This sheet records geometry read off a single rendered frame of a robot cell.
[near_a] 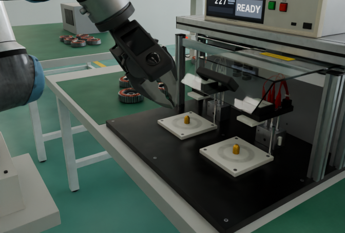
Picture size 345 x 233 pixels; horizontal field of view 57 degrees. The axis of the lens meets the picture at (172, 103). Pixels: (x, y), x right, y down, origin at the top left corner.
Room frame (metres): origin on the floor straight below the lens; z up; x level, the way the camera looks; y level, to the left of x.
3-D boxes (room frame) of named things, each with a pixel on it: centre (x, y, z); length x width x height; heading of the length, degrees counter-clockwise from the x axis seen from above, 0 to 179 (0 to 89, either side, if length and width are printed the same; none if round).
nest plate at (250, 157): (0.79, -0.18, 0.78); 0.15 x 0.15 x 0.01; 33
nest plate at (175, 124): (0.99, -0.05, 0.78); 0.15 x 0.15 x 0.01; 33
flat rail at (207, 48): (0.95, -0.20, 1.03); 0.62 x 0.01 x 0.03; 33
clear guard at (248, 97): (0.75, -0.22, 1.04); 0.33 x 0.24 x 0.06; 123
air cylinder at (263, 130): (0.87, -0.30, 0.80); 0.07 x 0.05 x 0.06; 33
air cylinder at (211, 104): (1.07, -0.17, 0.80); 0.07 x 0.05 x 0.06; 33
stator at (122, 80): (1.50, 0.21, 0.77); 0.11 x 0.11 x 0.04
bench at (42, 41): (2.99, 1.02, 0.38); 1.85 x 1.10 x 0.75; 33
